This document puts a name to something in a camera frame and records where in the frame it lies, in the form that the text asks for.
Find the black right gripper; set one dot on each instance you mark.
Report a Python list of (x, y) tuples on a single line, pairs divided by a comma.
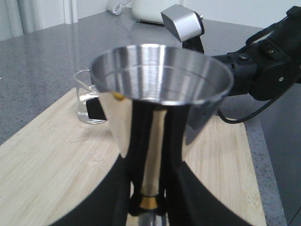
[(270, 62)]

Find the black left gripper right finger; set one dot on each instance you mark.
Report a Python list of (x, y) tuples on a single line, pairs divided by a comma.
[(190, 203)]

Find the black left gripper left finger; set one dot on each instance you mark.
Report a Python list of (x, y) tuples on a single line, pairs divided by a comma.
[(107, 205)]

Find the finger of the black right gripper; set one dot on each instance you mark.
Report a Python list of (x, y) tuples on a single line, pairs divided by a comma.
[(95, 110)]

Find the small glass beaker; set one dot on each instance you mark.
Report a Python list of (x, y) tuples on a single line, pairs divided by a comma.
[(85, 91)]

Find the steel double jigger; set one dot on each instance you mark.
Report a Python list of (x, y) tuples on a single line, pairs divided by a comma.
[(157, 99)]

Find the wooden cutting board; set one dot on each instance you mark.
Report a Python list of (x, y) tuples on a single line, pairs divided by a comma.
[(55, 161)]

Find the white appliance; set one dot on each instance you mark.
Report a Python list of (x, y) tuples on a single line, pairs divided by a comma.
[(150, 10)]

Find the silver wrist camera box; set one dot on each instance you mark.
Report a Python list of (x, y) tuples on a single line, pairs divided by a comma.
[(182, 23)]

